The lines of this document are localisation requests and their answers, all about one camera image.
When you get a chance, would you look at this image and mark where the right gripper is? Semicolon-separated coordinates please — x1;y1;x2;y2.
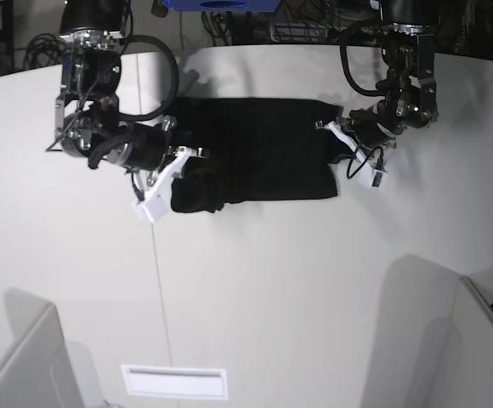
87;116;207;200

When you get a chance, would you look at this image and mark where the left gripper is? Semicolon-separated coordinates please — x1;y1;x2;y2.
314;110;396;170

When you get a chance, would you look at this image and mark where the black T-shirt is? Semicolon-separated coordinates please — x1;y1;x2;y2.
167;97;344;213

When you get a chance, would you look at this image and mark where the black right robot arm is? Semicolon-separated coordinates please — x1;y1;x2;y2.
54;1;209;201

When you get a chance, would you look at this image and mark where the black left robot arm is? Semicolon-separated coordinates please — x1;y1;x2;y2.
328;1;439;164

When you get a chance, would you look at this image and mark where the blue box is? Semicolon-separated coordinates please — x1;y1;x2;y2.
163;0;281;13

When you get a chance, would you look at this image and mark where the grey right partition panel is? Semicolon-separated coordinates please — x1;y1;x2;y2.
361;255;493;407

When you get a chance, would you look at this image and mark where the grey partition panel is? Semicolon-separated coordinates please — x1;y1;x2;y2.
361;255;493;407
0;288;85;407

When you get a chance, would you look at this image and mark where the grey left partition panel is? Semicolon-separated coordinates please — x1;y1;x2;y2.
0;288;85;407

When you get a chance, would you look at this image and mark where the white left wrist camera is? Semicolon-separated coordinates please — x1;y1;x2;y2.
354;164;388;189

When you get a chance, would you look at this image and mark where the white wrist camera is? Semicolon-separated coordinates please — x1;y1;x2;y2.
354;164;388;189
133;194;168;224

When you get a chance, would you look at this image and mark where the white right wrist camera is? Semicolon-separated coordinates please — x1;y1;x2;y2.
133;194;168;224

